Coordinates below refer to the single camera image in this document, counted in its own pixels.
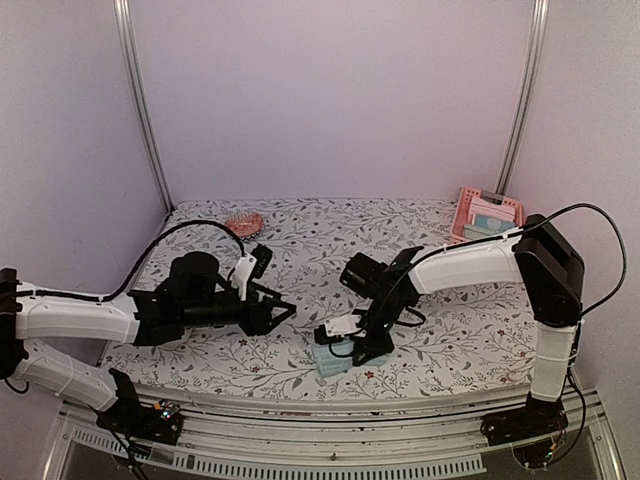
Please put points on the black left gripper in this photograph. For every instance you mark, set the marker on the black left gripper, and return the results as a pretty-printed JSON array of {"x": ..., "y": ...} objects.
[{"x": 262, "y": 325}]

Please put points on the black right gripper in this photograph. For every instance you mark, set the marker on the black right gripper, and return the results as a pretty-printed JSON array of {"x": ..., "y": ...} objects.
[{"x": 372, "y": 348}]

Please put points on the green panda towel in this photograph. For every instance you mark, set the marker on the green panda towel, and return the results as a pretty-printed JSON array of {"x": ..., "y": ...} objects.
[{"x": 474, "y": 232}]

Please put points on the light blue towel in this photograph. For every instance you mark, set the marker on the light blue towel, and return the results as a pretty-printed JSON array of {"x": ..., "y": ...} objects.
[{"x": 337, "y": 358}]

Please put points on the pink plastic basket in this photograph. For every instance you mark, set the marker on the pink plastic basket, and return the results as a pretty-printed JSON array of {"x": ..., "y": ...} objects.
[{"x": 461, "y": 215}]

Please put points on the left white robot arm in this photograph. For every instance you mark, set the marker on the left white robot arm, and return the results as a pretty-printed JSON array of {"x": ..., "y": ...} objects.
[{"x": 29, "y": 315}]

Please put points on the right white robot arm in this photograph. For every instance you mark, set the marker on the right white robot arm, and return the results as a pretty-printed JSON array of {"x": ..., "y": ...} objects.
[{"x": 535, "y": 255}]

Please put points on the pink rolled towel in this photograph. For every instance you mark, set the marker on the pink rolled towel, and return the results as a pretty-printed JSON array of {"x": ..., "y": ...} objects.
[{"x": 484, "y": 207}]

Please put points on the blue rolled towel in basket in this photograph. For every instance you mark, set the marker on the blue rolled towel in basket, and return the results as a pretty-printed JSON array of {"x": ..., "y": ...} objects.
[{"x": 492, "y": 224}]

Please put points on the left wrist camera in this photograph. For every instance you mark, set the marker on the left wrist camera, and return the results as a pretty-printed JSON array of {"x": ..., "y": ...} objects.
[{"x": 250, "y": 266}]

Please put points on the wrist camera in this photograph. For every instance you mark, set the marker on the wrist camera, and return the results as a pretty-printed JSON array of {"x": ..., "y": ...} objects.
[
  {"x": 250, "y": 266},
  {"x": 335, "y": 329}
]

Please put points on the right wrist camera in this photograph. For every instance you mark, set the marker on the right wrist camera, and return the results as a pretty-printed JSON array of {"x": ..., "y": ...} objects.
[{"x": 335, "y": 329}]

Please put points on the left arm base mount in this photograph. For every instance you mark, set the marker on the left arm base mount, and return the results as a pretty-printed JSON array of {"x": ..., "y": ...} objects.
[{"x": 161, "y": 422}]

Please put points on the aluminium front rail frame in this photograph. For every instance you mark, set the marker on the aluminium front rail frame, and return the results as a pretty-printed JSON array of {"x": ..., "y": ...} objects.
[{"x": 225, "y": 437}]

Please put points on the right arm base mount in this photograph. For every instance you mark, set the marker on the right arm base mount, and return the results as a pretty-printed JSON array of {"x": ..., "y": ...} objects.
[{"x": 534, "y": 418}]

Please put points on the left aluminium corner post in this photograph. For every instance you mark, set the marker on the left aluminium corner post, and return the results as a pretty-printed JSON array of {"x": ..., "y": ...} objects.
[{"x": 124, "y": 25}]

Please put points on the aluminium corner post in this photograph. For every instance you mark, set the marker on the aluminium corner post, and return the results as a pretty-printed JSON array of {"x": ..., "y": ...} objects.
[
  {"x": 124, "y": 25},
  {"x": 531, "y": 67}
]

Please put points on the right aluminium corner post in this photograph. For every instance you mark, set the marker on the right aluminium corner post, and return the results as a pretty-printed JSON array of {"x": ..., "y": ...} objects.
[{"x": 531, "y": 67}]

